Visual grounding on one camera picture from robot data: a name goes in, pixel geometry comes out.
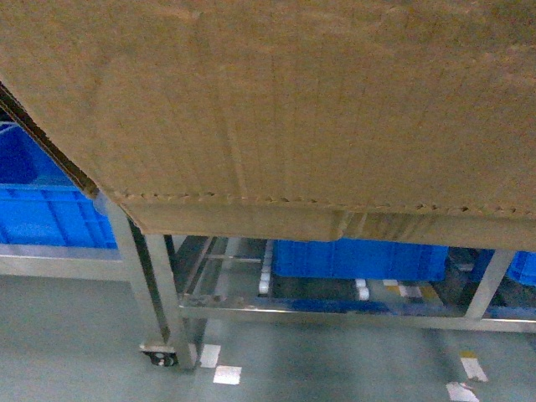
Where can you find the brown cardboard box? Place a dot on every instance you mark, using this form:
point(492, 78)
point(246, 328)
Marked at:
point(407, 121)

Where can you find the blue plastic bin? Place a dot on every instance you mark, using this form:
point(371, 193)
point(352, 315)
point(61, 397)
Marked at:
point(39, 204)
point(523, 268)
point(359, 259)

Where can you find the stainless steel shelf frame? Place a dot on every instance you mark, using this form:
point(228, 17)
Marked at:
point(174, 291)

